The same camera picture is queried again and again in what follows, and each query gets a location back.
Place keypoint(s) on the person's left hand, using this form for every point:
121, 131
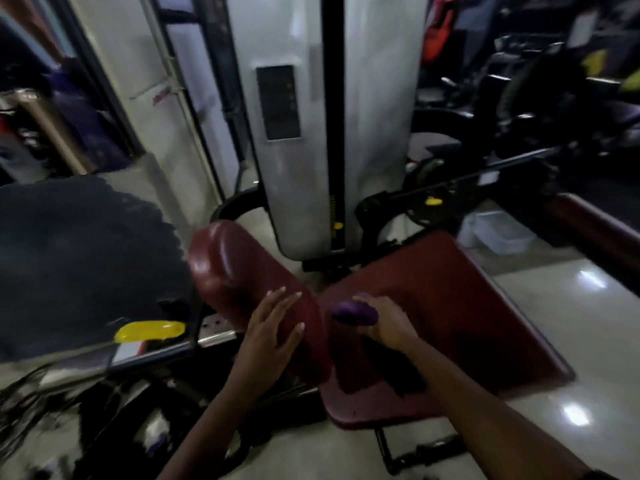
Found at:
262, 344

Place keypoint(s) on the person's right hand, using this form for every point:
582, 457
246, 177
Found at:
392, 327

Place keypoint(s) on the person's right fingers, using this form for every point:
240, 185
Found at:
370, 333

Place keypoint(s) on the person's left thumb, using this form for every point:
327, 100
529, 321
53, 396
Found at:
296, 332

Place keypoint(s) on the person's right forearm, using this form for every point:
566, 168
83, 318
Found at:
490, 419

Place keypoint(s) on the person's left forearm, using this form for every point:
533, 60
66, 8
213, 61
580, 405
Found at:
215, 429

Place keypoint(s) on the maroon padded seat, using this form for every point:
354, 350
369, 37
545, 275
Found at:
450, 304

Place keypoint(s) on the small yellow adjustment knob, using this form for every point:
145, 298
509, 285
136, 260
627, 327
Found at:
433, 200

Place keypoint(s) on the white weight stack cover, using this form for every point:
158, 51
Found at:
295, 184

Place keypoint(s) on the white plastic box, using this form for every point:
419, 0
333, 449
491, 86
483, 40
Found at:
500, 232

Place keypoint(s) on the black instruction placard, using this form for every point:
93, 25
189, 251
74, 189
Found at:
278, 102

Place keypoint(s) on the black gym machines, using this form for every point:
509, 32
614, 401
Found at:
540, 84

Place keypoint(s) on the orange and red bag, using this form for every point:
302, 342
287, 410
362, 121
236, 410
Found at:
437, 29

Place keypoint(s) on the black seat base frame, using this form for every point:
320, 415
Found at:
420, 452

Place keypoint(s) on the black upright frame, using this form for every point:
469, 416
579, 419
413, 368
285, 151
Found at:
220, 84

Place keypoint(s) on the wall mirror with dark frame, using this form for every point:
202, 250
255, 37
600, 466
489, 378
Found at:
45, 94

